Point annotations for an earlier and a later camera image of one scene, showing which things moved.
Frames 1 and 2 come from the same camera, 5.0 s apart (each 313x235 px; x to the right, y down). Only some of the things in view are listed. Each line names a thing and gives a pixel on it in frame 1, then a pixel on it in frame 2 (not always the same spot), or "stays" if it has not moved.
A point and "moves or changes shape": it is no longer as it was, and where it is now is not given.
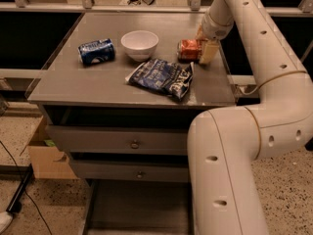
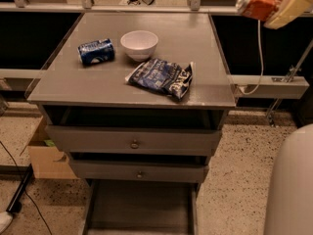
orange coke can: x=189 y=50 moves or changes shape
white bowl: x=140 y=45 stays
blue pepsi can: x=97 y=52 stays
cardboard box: x=48 y=161 stays
